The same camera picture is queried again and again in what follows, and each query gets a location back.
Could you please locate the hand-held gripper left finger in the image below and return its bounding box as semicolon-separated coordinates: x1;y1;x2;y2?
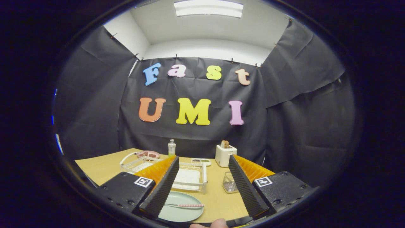
95;156;180;219

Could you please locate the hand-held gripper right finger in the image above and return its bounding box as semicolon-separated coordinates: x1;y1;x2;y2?
228;154;314;221

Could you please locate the metal wire basket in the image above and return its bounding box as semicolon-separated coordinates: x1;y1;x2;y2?
222;171;239;194

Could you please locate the white wire dish rack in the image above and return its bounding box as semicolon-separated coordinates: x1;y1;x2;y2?
120;151;208;194

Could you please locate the spoon with pink checked handle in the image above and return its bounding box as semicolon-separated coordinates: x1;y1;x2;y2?
165;203;205;208

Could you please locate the light green plate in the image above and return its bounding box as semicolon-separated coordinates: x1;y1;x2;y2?
157;191;204;223

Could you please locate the pink plate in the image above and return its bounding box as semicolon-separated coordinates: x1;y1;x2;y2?
136;151;161;159

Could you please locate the white toaster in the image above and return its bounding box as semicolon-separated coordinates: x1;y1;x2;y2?
215;144;237;168

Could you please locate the ceiling light panel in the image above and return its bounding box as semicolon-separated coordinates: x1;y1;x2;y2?
174;0;244;18

